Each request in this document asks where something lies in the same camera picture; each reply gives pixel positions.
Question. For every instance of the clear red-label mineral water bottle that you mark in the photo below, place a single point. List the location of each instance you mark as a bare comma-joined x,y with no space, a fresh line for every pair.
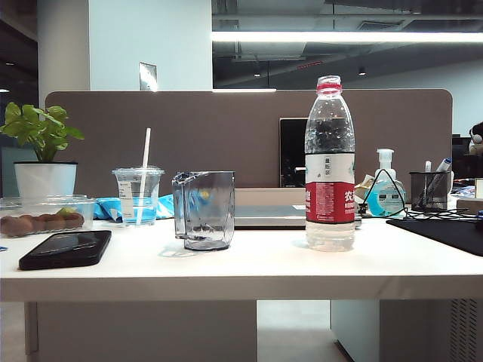
330,203

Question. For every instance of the transparent grey plastic mug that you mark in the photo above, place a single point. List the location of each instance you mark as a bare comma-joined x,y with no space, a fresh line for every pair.
211,226

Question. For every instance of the blue hand sanitizer pump bottle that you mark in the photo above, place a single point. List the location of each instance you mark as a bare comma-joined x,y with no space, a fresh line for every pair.
377,200

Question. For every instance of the silver laptop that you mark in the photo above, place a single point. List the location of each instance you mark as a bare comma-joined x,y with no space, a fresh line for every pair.
264,215

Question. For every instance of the white drinking straw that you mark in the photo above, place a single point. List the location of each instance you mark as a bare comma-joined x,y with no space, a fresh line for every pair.
146,151

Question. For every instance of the clear lidded plastic cup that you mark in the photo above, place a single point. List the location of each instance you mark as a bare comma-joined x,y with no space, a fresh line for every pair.
128,181

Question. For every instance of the crumpled beige wrapper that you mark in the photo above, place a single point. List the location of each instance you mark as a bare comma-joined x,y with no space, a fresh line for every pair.
365,183

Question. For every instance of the blue plastic bag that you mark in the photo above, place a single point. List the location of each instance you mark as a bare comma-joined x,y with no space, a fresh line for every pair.
107,207

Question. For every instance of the white ceiling light strip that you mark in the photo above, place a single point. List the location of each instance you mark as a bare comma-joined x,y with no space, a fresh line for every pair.
302,36

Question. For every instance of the black ceiling spotlight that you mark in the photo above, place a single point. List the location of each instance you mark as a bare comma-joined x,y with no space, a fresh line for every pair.
362,70

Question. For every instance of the brown kiwi fruit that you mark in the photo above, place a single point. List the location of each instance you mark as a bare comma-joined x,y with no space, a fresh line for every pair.
56,222
38,222
74,219
15,225

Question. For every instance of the white desk front panel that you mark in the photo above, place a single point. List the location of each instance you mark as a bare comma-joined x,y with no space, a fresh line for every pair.
132,332

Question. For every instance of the white pen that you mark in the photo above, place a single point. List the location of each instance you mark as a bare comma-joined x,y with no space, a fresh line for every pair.
428,166

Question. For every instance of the black mesh pen holder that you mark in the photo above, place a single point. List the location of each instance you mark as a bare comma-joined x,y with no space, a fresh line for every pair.
430,192

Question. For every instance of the black smartphone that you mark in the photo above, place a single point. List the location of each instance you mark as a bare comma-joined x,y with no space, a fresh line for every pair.
64,249

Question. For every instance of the white plant pot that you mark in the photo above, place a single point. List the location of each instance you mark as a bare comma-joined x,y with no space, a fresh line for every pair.
45,181

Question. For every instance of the blue-capped marker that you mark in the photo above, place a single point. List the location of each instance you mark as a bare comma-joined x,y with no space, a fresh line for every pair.
445,163

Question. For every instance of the black mouse mat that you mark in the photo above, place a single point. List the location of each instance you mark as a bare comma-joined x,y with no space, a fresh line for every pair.
445,234

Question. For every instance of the green leafy plant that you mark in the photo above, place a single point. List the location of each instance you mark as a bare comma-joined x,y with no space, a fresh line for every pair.
37,128

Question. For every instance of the clear plastic fruit container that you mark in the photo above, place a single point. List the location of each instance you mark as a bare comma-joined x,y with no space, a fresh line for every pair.
22,206

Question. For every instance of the white under-desk cabinet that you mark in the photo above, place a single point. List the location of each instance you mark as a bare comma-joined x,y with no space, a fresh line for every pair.
415,332

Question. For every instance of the person with headphones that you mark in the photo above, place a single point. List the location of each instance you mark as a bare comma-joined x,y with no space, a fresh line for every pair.
476,139

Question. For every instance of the silver wall plate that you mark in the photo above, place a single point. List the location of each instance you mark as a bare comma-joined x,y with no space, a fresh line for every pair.
148,75

